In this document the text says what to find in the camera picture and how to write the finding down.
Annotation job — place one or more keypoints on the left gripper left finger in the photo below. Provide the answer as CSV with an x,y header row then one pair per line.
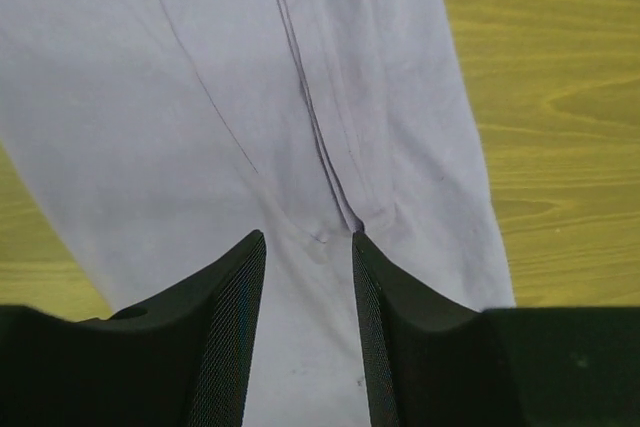
x,y
179,358

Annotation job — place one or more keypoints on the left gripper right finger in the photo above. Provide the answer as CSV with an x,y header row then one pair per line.
x,y
430,361

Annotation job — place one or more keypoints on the purple t shirt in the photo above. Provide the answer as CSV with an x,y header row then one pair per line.
x,y
154,134

